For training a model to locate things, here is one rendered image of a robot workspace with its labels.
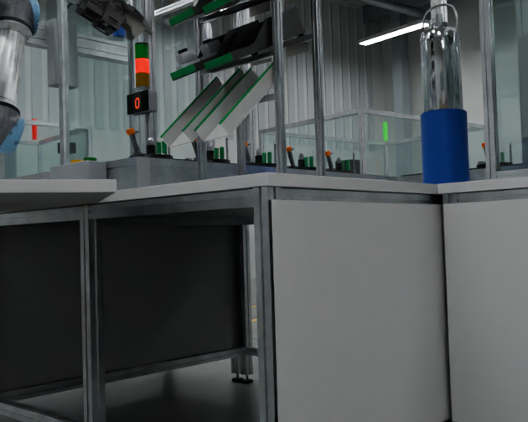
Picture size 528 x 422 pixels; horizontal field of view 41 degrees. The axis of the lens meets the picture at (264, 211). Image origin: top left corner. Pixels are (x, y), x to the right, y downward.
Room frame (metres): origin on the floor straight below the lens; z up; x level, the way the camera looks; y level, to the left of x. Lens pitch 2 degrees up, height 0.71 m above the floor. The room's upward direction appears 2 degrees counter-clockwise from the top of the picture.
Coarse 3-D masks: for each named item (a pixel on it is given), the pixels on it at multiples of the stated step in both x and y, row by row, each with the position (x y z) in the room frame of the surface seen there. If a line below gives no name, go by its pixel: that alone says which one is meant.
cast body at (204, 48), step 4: (204, 40) 2.03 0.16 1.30; (208, 40) 2.03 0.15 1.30; (212, 40) 2.04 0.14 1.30; (216, 40) 2.04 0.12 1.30; (204, 44) 2.03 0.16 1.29; (208, 44) 2.02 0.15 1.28; (212, 44) 2.03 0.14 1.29; (216, 44) 2.04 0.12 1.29; (200, 48) 2.05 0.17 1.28; (204, 48) 2.04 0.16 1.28; (208, 48) 2.03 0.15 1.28; (212, 48) 2.03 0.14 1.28; (216, 48) 2.04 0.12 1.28; (204, 52) 2.05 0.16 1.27; (208, 52) 2.03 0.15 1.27; (212, 52) 2.03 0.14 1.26; (216, 52) 2.04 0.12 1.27; (204, 56) 2.04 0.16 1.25; (208, 56) 2.02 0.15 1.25
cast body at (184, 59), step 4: (180, 52) 2.00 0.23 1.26; (184, 52) 1.99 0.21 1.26; (188, 52) 2.00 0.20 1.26; (192, 52) 2.00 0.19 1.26; (176, 56) 2.02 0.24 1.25; (180, 56) 1.99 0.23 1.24; (184, 56) 1.99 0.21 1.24; (188, 56) 2.00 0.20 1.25; (192, 56) 2.01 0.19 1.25; (196, 56) 2.01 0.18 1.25; (180, 60) 2.01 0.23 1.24; (184, 60) 2.00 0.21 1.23; (188, 60) 2.00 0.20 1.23; (192, 60) 2.01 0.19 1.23; (196, 60) 2.01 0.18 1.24; (180, 64) 2.02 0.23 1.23; (184, 64) 2.00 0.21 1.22; (188, 64) 2.00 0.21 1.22; (176, 68) 2.03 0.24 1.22; (180, 68) 2.00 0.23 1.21
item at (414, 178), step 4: (484, 168) 2.70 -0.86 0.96; (472, 172) 2.74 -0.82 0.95; (476, 172) 2.72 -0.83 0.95; (480, 172) 2.71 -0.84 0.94; (484, 172) 2.70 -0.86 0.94; (404, 176) 2.95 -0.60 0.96; (408, 176) 2.93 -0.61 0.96; (412, 176) 2.92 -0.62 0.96; (416, 176) 2.91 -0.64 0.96; (420, 176) 2.90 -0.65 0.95; (472, 176) 2.74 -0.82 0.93; (476, 176) 2.73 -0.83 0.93; (480, 176) 2.72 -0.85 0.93; (484, 176) 2.70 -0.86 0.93; (388, 180) 2.92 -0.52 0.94; (392, 180) 2.95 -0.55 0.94; (396, 180) 2.97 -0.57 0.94; (400, 180) 2.96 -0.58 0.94; (404, 180) 2.95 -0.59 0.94; (408, 180) 2.93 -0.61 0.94; (412, 180) 2.92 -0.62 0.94; (416, 180) 2.92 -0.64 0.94; (420, 180) 2.90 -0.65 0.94; (472, 180) 2.74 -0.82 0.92; (476, 180) 2.73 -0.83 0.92
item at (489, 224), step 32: (448, 192) 2.04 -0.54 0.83; (480, 192) 1.98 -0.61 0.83; (512, 192) 1.92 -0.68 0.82; (448, 224) 2.04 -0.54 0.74; (480, 224) 1.98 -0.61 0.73; (512, 224) 1.91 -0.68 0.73; (448, 256) 2.05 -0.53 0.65; (480, 256) 1.98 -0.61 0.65; (512, 256) 1.91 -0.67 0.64; (448, 288) 2.05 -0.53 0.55; (480, 288) 1.98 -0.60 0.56; (512, 288) 1.92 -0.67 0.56; (448, 320) 2.05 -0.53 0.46; (480, 320) 1.98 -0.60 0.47; (512, 320) 1.92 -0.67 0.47; (480, 352) 1.99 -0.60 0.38; (512, 352) 1.92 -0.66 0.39; (480, 384) 1.99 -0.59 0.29; (512, 384) 1.93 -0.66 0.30; (480, 416) 1.99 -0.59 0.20; (512, 416) 1.93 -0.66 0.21
